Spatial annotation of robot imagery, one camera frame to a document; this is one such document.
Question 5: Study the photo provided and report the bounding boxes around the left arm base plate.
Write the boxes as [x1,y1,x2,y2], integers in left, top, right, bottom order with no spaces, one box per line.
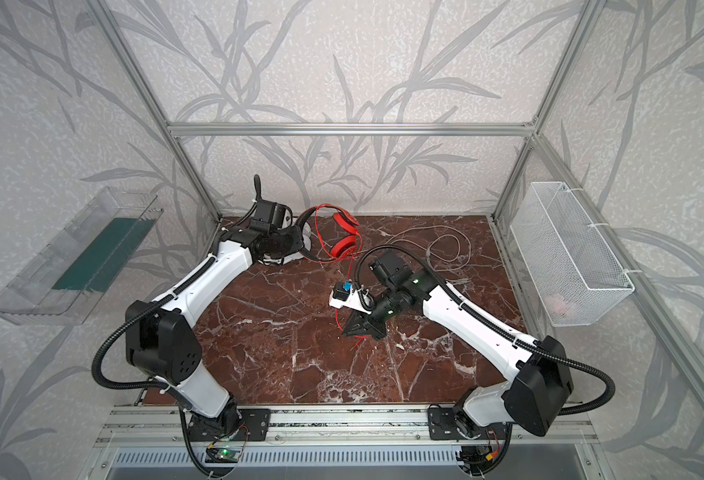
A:
[187,408,272,442]

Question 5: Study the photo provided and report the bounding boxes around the white headphone cable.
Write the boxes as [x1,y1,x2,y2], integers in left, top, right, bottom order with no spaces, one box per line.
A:
[360,224,473,271]

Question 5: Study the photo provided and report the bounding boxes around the red headphone cable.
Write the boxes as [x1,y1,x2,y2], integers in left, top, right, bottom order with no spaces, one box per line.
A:
[312,203,368,349]

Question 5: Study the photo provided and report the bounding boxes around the red black headphones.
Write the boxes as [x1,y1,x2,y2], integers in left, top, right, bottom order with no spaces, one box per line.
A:
[295,203,362,263]

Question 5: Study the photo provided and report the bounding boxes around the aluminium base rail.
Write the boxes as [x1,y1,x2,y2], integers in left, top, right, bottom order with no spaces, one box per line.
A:
[93,403,599,448]

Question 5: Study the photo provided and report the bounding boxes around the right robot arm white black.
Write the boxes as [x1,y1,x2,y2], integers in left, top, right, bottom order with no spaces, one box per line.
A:
[329,244,616,437]

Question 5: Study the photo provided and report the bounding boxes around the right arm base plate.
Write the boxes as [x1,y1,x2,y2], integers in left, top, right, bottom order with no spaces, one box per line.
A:
[426,404,512,441]

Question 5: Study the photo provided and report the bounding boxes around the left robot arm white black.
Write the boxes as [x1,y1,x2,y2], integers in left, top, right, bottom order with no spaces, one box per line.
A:
[91,178,308,436]

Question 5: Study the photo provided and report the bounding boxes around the white wire mesh basket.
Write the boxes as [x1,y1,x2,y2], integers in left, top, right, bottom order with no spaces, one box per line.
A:
[511,181,635,327]

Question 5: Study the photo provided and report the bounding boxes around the pink object in basket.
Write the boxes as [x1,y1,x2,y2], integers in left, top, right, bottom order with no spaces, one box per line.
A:
[546,294,572,318]

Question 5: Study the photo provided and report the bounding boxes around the white headphones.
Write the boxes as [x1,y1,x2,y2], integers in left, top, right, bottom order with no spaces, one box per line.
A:
[264,227,309,265]

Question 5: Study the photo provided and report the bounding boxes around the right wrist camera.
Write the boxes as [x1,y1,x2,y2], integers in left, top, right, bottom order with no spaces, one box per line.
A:
[329,280,375,313]

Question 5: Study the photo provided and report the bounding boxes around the clear plastic wall tray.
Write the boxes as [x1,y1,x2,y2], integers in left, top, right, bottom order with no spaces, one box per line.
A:
[0,187,163,326]

